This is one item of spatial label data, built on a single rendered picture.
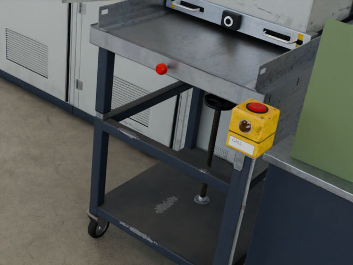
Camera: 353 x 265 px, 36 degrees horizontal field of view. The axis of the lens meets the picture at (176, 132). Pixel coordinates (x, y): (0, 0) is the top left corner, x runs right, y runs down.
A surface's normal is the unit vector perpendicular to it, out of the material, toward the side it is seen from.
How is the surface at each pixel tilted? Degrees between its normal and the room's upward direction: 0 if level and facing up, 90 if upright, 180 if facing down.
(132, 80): 90
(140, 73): 90
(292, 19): 90
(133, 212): 0
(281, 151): 0
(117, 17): 90
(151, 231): 0
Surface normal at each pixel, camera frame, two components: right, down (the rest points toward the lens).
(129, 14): 0.79, 0.38
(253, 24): -0.60, 0.32
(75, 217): 0.12, -0.87
